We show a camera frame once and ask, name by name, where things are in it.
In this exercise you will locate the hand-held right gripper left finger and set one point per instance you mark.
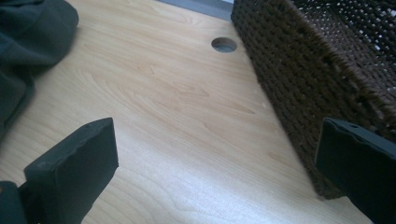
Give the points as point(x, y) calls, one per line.
point(74, 168)

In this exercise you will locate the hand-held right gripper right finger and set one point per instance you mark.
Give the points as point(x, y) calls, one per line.
point(361, 168)

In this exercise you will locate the brown woven basket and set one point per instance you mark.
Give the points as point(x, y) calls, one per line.
point(305, 77)

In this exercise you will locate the dark grey garment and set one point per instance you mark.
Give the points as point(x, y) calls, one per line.
point(28, 40)

